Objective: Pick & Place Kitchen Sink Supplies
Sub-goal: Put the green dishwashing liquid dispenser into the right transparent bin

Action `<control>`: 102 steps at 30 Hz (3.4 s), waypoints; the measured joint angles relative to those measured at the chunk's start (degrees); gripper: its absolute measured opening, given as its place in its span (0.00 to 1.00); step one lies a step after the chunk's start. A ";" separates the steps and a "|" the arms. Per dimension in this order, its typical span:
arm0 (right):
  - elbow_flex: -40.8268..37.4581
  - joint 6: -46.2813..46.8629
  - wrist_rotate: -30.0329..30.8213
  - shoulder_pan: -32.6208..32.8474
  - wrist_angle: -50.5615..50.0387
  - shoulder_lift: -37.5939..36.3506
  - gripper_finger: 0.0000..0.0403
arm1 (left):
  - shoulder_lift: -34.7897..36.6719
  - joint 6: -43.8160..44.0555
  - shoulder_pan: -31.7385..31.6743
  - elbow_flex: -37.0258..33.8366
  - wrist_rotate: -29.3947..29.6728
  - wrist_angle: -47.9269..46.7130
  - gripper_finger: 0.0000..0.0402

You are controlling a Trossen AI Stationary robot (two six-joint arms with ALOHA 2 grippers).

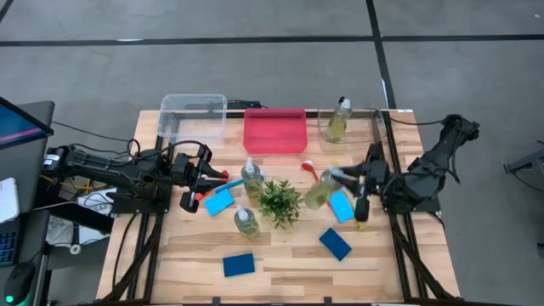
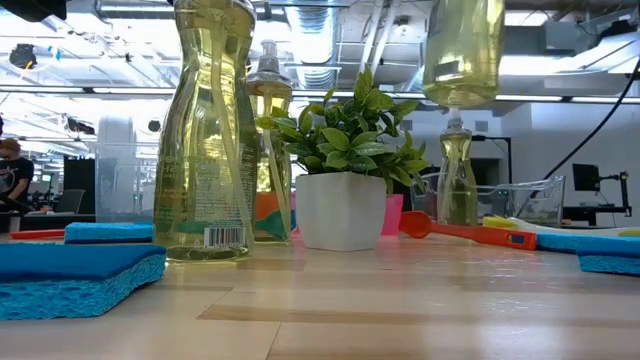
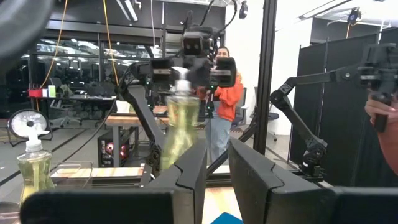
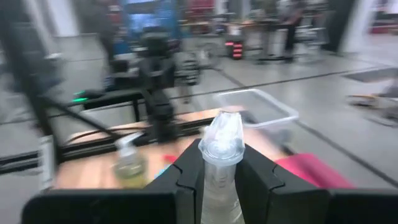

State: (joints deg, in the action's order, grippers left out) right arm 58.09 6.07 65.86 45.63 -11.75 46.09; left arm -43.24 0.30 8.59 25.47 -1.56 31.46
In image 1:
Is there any gray side desk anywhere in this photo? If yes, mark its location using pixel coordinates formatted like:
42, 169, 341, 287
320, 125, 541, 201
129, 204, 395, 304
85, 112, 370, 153
0, 100, 56, 306

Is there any clear plastic bin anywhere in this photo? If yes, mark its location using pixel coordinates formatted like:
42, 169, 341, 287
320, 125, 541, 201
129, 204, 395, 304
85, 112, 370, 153
316, 108, 388, 153
157, 93, 229, 150

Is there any black aluminium table frame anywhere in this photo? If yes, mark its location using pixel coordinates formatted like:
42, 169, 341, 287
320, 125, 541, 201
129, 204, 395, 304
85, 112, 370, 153
97, 108, 460, 306

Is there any green plant in white pot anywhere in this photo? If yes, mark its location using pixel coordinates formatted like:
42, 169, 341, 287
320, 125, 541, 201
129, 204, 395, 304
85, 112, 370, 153
258, 178, 304, 231

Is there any blue sponge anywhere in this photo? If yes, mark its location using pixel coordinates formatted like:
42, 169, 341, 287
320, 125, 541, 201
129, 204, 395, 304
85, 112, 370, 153
222, 252, 257, 279
203, 188, 236, 218
318, 227, 353, 262
329, 190, 355, 224

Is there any pink plastic bin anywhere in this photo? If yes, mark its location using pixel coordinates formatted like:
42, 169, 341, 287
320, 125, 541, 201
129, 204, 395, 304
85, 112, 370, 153
242, 107, 309, 155

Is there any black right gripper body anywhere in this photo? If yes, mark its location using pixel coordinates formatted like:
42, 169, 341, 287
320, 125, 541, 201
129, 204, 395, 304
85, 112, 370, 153
354, 143, 390, 223

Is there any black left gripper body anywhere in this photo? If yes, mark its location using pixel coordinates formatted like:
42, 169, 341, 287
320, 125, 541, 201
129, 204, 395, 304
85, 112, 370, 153
172, 144, 213, 213

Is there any blue dish brush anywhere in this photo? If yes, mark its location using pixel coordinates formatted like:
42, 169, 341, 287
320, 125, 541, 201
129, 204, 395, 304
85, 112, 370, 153
213, 178, 247, 195

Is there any computer monitor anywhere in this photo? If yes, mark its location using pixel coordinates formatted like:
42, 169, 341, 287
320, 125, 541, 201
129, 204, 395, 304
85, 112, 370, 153
0, 96, 55, 150

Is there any black power strip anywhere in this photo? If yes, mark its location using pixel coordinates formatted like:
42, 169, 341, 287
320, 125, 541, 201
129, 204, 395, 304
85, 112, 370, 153
227, 99, 263, 111

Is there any red dish brush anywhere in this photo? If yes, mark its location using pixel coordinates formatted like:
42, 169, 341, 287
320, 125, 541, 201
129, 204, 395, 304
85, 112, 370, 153
301, 159, 332, 209

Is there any black keyboard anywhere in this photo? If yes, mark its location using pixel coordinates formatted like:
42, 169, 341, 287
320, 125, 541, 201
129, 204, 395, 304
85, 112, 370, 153
0, 218, 20, 268

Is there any black computer mouse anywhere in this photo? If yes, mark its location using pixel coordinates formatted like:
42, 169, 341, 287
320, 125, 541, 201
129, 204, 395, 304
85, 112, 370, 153
3, 261, 37, 306

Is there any black cable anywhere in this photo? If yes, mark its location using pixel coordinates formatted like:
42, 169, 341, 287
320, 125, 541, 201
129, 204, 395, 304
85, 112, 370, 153
53, 121, 142, 155

